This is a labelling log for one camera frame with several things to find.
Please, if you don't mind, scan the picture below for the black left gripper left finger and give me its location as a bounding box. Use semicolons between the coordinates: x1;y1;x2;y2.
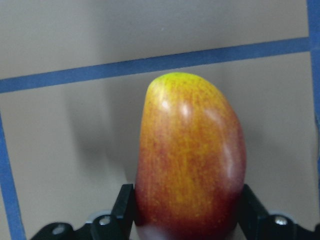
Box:
32;184;135;240

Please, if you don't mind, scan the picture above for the blue tape middle vertical strip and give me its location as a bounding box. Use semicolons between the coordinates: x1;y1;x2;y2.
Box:
0;119;27;240

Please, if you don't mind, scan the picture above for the red yellow mango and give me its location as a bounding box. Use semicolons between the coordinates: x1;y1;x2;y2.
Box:
135;72;246;240

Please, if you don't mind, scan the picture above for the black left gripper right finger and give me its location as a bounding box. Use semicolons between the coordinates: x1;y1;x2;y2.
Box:
237;184;320;240

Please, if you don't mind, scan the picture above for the blue tape lower horizontal strip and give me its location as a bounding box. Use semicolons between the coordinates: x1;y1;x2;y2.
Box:
0;37;310;94

